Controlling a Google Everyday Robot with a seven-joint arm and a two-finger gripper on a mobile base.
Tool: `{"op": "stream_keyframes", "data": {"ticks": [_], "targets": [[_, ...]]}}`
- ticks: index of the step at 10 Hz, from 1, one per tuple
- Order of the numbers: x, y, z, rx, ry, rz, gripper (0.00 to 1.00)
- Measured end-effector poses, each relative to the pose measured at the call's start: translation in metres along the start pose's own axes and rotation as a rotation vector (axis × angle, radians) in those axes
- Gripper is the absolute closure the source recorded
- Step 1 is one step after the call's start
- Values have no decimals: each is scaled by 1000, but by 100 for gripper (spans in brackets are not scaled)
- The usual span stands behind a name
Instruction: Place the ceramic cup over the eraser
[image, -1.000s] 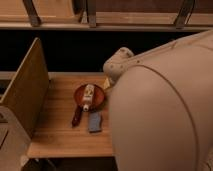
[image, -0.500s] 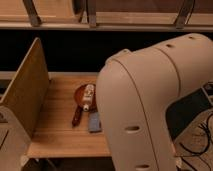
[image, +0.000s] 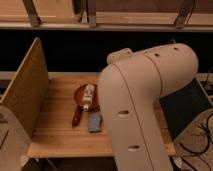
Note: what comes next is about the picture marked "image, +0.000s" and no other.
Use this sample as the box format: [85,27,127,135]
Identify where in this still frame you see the blue-grey eraser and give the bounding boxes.
[88,112,102,133]

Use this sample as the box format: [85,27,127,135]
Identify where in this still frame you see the middle metal shelf bracket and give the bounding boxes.
[86,0,96,28]

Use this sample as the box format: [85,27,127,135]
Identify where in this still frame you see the wooden side panel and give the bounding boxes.
[0,38,49,140]

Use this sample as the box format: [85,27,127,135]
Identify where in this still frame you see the white plastic bottle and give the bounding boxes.
[82,84,95,111]

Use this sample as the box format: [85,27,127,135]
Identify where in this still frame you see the right metal shelf bracket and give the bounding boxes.
[174,0,195,29]

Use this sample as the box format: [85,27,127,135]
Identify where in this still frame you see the metal shelf bracket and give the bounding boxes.
[22,0,41,27]
[174,0,195,29]
[86,0,96,28]

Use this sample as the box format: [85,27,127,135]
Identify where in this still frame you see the black cables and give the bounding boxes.
[173,111,213,171]

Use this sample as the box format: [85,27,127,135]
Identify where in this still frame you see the left metal shelf bracket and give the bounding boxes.
[22,0,41,27]

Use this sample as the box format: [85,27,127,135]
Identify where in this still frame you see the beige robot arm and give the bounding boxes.
[98,43,198,171]

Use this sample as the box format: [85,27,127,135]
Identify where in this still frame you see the wooden shelf board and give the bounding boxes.
[0,0,213,32]

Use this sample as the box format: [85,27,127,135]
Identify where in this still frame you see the brown wooden frying pan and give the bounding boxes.
[72,84,99,127]

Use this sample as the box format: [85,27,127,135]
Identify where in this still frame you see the dark box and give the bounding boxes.
[160,79,213,141]

